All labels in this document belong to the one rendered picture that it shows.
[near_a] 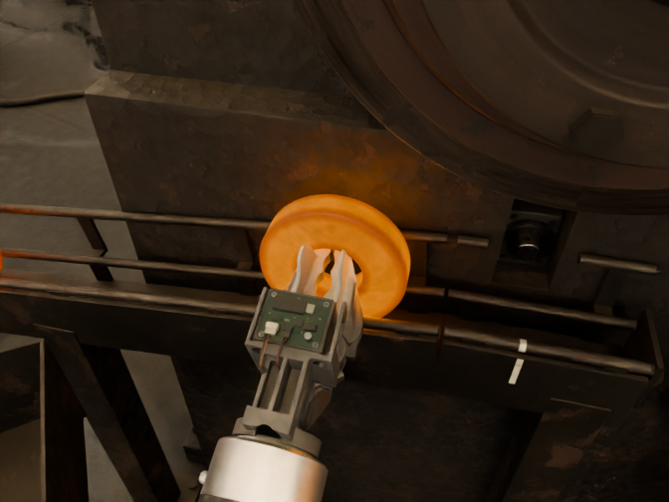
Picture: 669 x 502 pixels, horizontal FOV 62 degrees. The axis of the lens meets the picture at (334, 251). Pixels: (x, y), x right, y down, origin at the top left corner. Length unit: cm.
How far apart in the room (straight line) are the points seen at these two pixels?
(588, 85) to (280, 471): 31
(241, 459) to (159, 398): 99
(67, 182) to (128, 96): 155
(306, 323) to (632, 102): 27
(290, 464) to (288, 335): 9
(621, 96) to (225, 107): 38
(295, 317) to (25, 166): 194
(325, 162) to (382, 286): 14
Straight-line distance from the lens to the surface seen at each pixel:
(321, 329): 44
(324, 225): 52
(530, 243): 62
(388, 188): 57
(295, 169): 58
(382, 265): 54
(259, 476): 42
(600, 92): 31
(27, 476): 67
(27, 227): 201
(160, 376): 145
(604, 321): 64
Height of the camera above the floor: 114
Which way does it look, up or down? 43 degrees down
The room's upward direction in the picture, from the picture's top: straight up
